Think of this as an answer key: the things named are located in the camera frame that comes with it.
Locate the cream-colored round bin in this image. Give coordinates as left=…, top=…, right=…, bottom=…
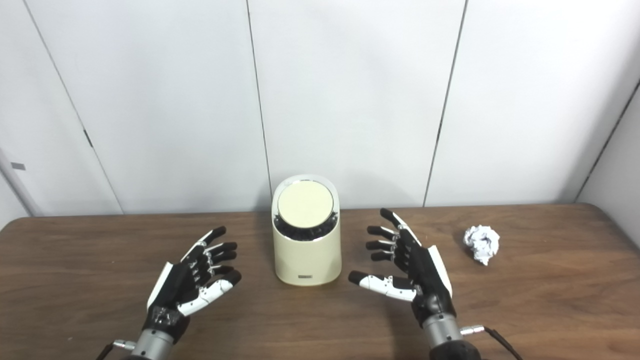
left=271, top=174, right=343, bottom=287

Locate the black bin liner bag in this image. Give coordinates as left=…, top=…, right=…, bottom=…
left=274, top=212, right=340, bottom=243

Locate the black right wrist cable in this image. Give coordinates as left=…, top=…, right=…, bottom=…
left=460, top=325, right=523, bottom=360

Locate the white paper ball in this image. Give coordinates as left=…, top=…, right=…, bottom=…
left=463, top=225, right=501, bottom=266

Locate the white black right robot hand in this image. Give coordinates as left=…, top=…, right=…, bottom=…
left=348, top=208, right=457, bottom=328

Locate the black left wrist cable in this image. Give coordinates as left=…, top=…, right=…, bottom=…
left=95, top=339, right=137, bottom=360

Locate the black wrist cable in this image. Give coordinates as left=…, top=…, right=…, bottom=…
left=460, top=325, right=523, bottom=360
left=95, top=339, right=137, bottom=360

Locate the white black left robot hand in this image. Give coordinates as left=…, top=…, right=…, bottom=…
left=142, top=226, right=242, bottom=343

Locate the cream round bin lid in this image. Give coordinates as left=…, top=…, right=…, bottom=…
left=277, top=180, right=334, bottom=229

